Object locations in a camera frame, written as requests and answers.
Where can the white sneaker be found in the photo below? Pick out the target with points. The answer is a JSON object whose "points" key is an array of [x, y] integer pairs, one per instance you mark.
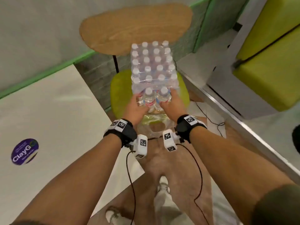
{"points": [[163, 185], [112, 216]]}

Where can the white table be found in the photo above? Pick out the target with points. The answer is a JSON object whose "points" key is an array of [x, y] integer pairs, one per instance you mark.
{"points": [[58, 119]]}

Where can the black round object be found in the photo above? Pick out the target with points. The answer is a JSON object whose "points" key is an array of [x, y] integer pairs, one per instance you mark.
{"points": [[297, 139]]}

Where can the person's right forearm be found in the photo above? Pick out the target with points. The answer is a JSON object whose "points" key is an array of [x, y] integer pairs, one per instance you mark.
{"points": [[234, 171]]}

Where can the purple round sticker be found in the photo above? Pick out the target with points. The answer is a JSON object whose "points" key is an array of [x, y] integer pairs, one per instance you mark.
{"points": [[24, 152]]}

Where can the clear water bottle red label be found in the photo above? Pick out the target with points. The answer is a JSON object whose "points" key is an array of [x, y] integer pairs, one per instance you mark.
{"points": [[149, 99], [163, 96]]}

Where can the pack of water bottles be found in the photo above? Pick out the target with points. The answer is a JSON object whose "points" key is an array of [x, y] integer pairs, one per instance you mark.
{"points": [[152, 65]]}

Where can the green chair wooden backrest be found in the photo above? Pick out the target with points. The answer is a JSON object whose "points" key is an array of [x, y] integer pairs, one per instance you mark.
{"points": [[122, 91]]}

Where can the person's beige trousers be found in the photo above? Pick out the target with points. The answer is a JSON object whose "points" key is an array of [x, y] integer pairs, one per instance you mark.
{"points": [[164, 208]]}

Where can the person's left hand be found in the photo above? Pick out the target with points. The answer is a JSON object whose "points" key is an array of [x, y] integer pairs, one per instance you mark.
{"points": [[134, 110]]}

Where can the person's right hand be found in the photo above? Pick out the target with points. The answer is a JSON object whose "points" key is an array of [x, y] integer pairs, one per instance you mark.
{"points": [[174, 107]]}

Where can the yellow-green upholstered bench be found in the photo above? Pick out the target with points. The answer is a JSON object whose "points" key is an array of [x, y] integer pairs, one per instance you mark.
{"points": [[276, 74]]}

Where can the person's left forearm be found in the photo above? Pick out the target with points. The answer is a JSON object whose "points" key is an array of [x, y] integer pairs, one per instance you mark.
{"points": [[70, 189]]}

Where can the green framed mesh fence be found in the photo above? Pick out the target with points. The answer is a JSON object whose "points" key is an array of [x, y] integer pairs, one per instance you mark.
{"points": [[98, 77]]}

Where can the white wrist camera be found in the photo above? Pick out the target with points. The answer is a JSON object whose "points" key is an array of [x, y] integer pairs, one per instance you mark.
{"points": [[168, 142], [140, 147]]}

